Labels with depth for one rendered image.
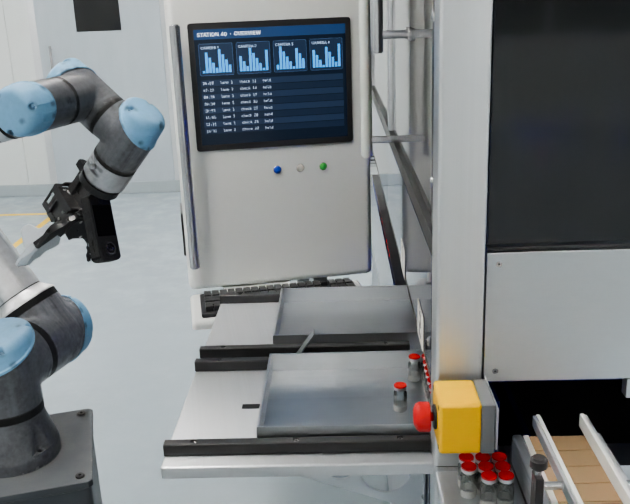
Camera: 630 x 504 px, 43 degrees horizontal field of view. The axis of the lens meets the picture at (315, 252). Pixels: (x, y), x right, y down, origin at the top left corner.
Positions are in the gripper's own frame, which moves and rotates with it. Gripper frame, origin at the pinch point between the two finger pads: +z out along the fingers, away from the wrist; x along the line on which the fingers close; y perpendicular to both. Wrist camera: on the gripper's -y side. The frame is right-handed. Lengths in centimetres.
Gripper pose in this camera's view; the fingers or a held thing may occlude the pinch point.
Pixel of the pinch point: (55, 267)
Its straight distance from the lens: 148.8
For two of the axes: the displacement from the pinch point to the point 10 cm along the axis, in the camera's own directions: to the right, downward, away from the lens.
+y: -5.6, -7.5, 3.6
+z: -5.9, 6.6, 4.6
